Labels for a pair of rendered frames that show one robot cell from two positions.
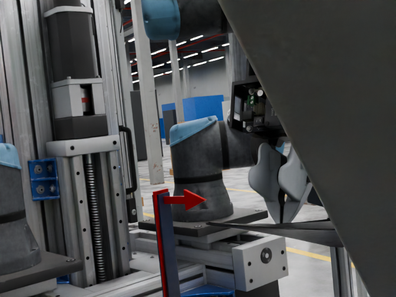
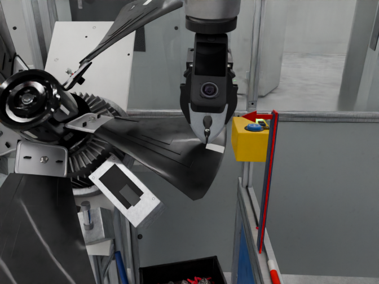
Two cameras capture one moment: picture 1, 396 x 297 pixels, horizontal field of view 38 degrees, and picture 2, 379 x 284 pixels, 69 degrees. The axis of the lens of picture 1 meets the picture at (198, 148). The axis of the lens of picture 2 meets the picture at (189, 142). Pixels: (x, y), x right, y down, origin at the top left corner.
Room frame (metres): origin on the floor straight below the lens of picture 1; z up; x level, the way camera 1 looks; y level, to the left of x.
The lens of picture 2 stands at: (0.99, -0.37, 1.33)
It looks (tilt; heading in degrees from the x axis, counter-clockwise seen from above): 21 degrees down; 147
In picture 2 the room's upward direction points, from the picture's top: straight up
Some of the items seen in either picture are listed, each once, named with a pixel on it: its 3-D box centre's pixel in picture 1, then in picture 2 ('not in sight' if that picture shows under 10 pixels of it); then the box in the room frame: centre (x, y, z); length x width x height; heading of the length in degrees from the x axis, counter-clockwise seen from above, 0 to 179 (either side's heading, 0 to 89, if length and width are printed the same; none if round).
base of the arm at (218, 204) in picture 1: (200, 194); not in sight; (1.35, 0.01, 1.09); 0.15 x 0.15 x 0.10
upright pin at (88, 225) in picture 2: not in sight; (87, 215); (0.45, -0.28, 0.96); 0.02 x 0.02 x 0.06
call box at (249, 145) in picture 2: not in sight; (250, 140); (0.42, 0.23, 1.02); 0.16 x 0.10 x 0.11; 144
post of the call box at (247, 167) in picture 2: not in sight; (247, 168); (0.42, 0.23, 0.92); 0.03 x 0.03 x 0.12; 54
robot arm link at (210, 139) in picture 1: (197, 145); not in sight; (1.35, 0.00, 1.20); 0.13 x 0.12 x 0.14; 90
